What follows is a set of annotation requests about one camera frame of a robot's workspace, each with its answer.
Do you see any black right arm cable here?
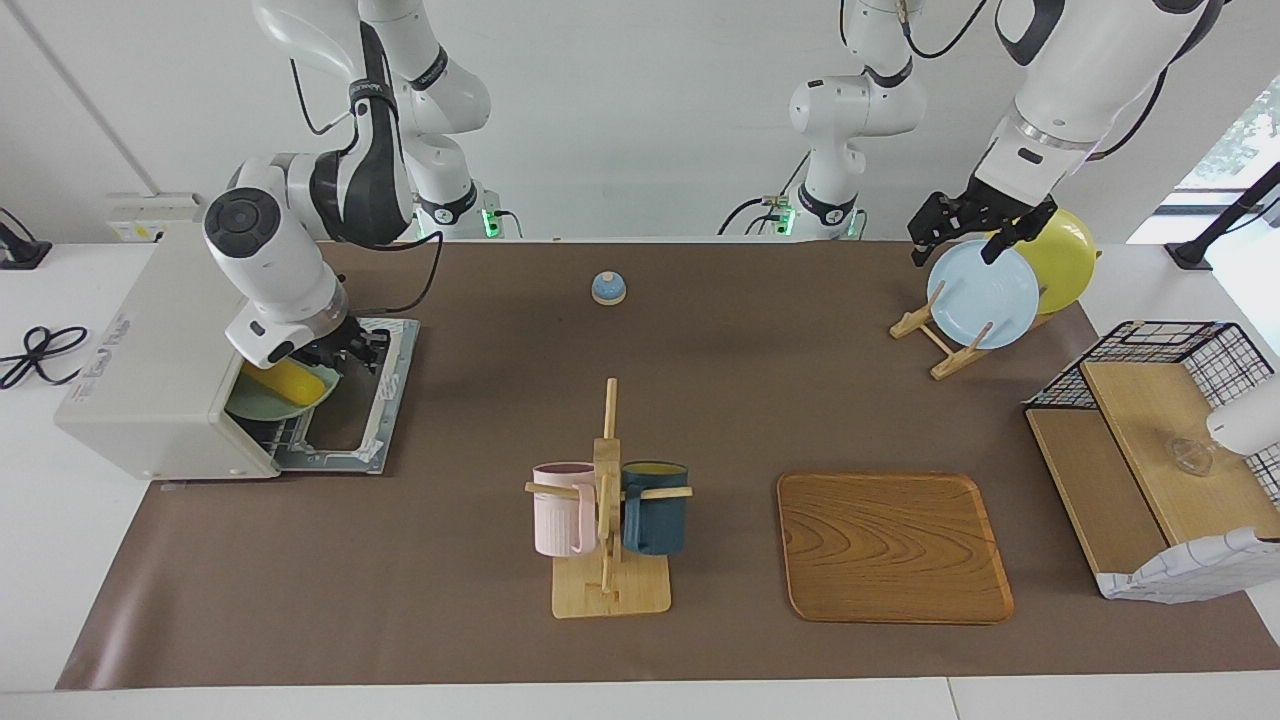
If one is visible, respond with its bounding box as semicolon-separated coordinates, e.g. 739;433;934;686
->
288;55;446;315

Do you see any light blue plate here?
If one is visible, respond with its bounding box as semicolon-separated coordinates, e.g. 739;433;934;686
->
926;240;1041;350

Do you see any yellow plate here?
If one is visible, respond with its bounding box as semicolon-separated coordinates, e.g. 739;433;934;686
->
1010;208;1098;316

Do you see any yellow corn cob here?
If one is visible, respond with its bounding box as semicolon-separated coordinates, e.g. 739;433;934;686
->
243;358;326;409

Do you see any pale green plate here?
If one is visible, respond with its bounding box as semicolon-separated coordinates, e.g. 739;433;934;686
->
225;362;346;421

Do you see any pink mug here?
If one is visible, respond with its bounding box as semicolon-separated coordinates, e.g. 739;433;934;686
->
531;462;598;558

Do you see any wooden serving tray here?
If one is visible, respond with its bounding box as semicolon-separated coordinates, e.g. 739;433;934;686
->
777;472;1015;625

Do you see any wooden mug tree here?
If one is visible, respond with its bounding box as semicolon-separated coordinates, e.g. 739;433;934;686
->
525;377;694;619

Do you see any black clamp stand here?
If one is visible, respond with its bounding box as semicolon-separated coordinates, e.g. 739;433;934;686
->
0;207;53;271
1165;160;1280;271

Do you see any wooden plate rack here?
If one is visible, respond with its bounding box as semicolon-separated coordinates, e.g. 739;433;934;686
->
890;280;1061;381

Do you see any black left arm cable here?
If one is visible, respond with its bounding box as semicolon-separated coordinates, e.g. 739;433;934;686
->
840;0;1173;161

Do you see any small clear glass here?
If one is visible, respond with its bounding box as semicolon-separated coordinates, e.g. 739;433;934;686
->
1172;435;1216;477

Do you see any white checkered cloth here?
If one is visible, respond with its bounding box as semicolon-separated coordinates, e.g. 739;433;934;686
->
1096;527;1280;604

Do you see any white rounded device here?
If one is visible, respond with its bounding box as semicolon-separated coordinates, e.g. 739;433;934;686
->
1206;375;1280;456

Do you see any wire and wood shelf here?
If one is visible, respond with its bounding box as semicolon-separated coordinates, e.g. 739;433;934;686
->
1024;321;1280;601

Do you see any beige toaster oven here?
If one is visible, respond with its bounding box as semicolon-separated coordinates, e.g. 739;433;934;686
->
55;222;421;481

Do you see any white wall socket box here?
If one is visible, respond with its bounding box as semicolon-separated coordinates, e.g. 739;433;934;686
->
105;193;206;244

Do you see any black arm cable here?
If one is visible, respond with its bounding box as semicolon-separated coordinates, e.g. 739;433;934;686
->
840;0;1173;161
288;55;446;315

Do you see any black coiled cable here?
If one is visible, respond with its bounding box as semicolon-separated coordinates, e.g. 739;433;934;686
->
0;325;89;391

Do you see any brown table mat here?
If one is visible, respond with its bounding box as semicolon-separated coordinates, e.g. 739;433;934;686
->
55;240;1280;691

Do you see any dark blue mug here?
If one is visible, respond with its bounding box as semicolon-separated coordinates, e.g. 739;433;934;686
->
622;461;690;557

